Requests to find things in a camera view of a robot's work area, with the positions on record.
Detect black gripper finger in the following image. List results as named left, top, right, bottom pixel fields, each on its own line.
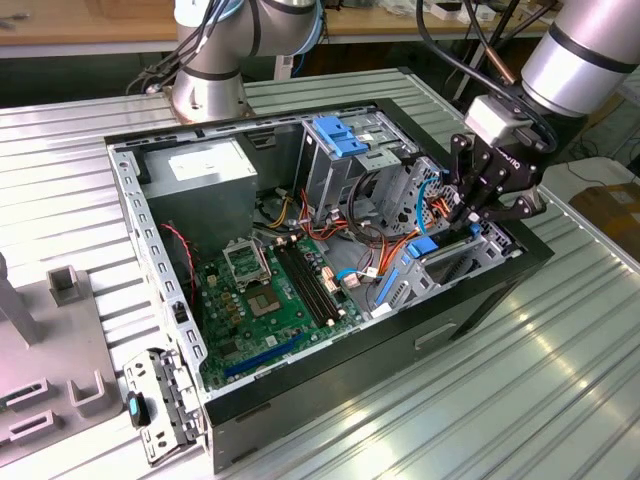
left=469, top=182, right=546, bottom=224
left=446, top=133, right=501, bottom=231

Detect hard disk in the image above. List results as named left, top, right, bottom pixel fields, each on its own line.
left=375, top=222, right=484, bottom=307

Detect grey metal disk bay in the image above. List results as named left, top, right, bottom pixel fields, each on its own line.
left=372, top=219, right=521, bottom=321

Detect brown cardboard box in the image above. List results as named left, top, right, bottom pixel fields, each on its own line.
left=569, top=182, right=640, bottom=246

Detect blue plastic drive latch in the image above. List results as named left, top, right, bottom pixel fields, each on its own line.
left=310, top=115, right=369, bottom=157

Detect grey optical drive cage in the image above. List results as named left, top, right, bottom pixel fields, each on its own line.
left=294, top=107, right=419, bottom=221

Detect black tripod pole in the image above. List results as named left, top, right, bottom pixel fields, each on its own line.
left=452, top=0, right=521, bottom=101

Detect black RAM slot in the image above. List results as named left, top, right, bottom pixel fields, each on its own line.
left=279, top=243, right=328, bottom=326
left=273, top=244, right=321, bottom=329
left=292, top=240, right=341, bottom=321
left=286, top=242, right=335, bottom=324

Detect green motherboard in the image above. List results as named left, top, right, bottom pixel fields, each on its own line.
left=192, top=234, right=364, bottom=394

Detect CPU socket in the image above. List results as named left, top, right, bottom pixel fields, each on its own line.
left=244, top=282, right=281, bottom=319

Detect black open PC case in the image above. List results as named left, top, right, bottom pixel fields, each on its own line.
left=102, top=97, right=556, bottom=476

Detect metal socket cover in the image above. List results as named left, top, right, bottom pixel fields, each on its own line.
left=222, top=239, right=274, bottom=290

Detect grey power supply unit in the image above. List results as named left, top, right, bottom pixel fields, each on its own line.
left=139, top=137, right=259, bottom=251

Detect blue expansion slot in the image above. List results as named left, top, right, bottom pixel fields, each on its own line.
left=223, top=333, right=304, bottom=379

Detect wooden desk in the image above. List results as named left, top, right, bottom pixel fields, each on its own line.
left=0, top=0, right=551, bottom=59

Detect grey parts rack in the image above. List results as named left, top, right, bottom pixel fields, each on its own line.
left=0, top=252, right=124, bottom=449

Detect blue data wire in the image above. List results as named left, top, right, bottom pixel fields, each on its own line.
left=416, top=177, right=445, bottom=236

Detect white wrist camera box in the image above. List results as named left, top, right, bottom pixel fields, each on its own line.
left=463, top=94, right=546, bottom=151

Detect orange wire bundle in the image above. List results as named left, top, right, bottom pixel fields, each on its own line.
left=379, top=194, right=451, bottom=281

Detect black looped wire bundle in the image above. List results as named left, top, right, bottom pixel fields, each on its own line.
left=348, top=172, right=392, bottom=237

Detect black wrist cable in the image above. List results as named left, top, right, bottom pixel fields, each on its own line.
left=415, top=0, right=559, bottom=154

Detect red black power wire bundle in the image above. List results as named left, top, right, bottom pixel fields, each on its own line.
left=298, top=188, right=362, bottom=247

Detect blue wire with white plug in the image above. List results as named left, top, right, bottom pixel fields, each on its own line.
left=337, top=268, right=382, bottom=290

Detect yellow wire bundle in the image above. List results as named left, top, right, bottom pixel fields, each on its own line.
left=263, top=193, right=302, bottom=232

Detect red black fan wire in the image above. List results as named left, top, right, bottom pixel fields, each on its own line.
left=160, top=223, right=197, bottom=307

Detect grey arm base cables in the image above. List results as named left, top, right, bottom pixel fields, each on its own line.
left=124, top=0, right=236, bottom=96

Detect silver expansion bracket plate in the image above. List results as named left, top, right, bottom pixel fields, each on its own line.
left=122, top=347, right=209, bottom=466

